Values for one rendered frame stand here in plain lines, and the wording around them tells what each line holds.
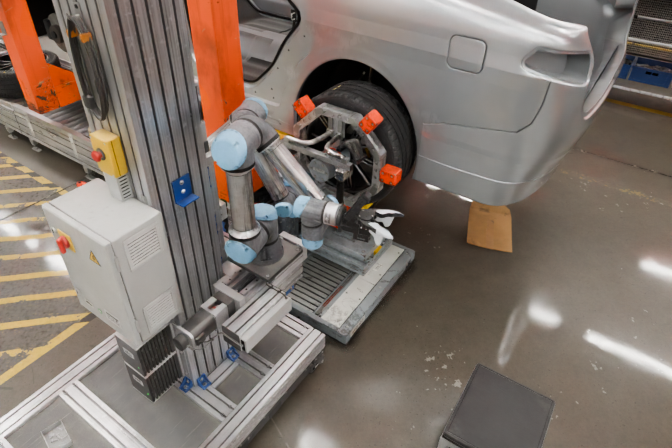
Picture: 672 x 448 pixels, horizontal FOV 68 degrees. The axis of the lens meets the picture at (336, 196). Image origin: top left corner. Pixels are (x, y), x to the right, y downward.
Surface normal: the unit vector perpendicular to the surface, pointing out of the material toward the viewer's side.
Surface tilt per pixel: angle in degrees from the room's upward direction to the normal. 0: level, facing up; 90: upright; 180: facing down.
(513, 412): 0
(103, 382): 0
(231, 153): 82
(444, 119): 90
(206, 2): 90
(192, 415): 0
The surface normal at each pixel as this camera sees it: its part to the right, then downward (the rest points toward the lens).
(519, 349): 0.03, -0.81
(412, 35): -0.55, 0.47
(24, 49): 0.83, 0.34
